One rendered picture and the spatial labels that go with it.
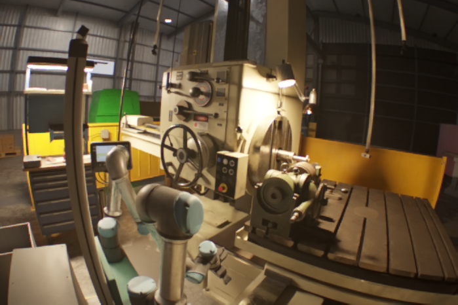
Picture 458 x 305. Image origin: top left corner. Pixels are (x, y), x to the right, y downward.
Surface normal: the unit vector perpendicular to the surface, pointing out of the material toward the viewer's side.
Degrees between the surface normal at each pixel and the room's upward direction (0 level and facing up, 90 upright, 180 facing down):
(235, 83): 90
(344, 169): 90
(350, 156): 90
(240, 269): 90
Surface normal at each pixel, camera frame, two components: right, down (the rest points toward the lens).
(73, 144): 0.67, 0.14
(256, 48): -0.60, 0.05
